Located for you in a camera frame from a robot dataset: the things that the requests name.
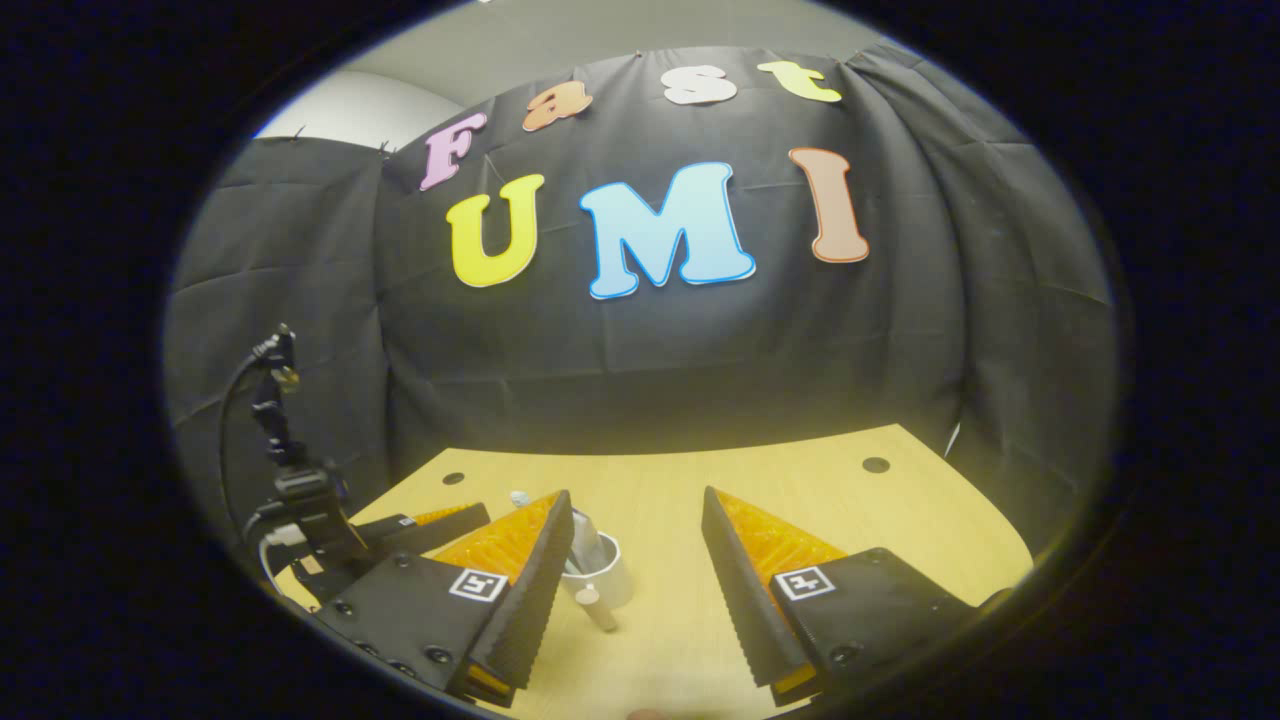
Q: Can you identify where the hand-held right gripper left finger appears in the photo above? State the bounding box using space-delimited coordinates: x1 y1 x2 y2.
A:
315 490 576 709

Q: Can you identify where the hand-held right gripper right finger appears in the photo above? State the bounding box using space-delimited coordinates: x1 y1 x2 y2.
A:
702 487 1011 706

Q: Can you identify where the white toothpaste tube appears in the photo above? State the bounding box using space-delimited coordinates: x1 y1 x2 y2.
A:
570 508 611 571

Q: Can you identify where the white cup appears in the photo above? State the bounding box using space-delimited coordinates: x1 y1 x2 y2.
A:
560 533 634 633

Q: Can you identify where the wooden desktop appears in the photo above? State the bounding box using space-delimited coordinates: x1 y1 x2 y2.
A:
270 423 1036 720

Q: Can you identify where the black backdrop cloth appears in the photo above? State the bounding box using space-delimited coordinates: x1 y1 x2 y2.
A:
165 45 1119 561

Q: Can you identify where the white cable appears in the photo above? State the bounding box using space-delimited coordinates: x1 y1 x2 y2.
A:
258 522 306 593

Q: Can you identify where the black cable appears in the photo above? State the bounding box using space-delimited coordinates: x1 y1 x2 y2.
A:
218 335 286 521

